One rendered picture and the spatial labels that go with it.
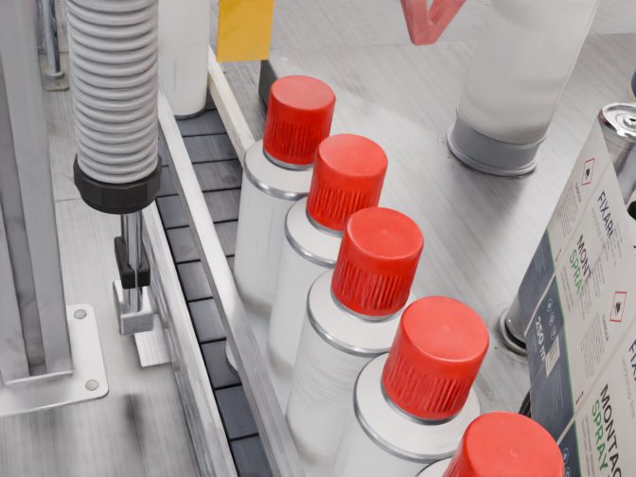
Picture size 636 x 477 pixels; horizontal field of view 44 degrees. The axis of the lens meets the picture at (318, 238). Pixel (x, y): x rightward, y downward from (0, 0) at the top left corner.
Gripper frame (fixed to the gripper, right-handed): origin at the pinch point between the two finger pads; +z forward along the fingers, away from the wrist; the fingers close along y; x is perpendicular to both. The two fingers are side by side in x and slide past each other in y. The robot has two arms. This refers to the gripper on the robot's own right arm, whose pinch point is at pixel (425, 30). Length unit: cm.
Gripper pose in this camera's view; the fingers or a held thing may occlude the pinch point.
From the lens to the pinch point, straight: 50.0
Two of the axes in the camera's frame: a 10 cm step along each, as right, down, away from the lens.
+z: -1.0, 7.3, 6.7
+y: -3.5, -6.6, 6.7
